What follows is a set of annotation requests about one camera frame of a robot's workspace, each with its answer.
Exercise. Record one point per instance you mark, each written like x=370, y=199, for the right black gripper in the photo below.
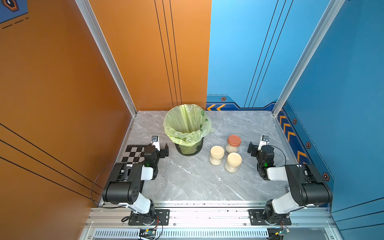
x=254, y=150

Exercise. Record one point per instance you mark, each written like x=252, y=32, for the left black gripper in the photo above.
x=162, y=151

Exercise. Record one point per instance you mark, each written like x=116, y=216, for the glass jar with rice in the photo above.
x=231, y=149

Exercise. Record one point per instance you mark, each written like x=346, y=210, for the red jar lid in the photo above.
x=234, y=141

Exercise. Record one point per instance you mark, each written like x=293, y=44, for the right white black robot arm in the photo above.
x=306, y=187

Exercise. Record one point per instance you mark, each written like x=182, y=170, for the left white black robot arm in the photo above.
x=124, y=187

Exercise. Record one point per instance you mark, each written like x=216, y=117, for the rice jar cream lid left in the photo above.
x=216, y=155

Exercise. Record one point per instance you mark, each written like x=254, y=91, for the black white checkerboard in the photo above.
x=133, y=154

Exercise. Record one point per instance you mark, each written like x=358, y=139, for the yellow-green plastic bin liner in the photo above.
x=186, y=125

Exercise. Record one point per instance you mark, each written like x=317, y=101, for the left green circuit board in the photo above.
x=147, y=234

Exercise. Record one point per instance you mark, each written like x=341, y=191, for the green circuit board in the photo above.
x=280, y=234
x=147, y=234

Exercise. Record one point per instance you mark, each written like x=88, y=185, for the right green circuit board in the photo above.
x=280, y=234

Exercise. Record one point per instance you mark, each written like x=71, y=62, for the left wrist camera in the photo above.
x=155, y=142

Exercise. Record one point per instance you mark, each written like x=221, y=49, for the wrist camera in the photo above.
x=263, y=142
x=155, y=142

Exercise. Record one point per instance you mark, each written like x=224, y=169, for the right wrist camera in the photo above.
x=263, y=142

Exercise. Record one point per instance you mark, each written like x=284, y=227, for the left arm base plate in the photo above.
x=163, y=216

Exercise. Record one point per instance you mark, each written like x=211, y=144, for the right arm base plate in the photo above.
x=259, y=217

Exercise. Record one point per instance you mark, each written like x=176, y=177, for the aluminium front rail frame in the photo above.
x=211, y=220

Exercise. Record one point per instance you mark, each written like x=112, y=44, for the left aluminium corner post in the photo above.
x=99, y=38

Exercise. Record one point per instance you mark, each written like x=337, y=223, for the aluminium corner post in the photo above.
x=320, y=31
x=99, y=38

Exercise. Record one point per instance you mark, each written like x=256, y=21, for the right aluminium corner post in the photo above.
x=320, y=31

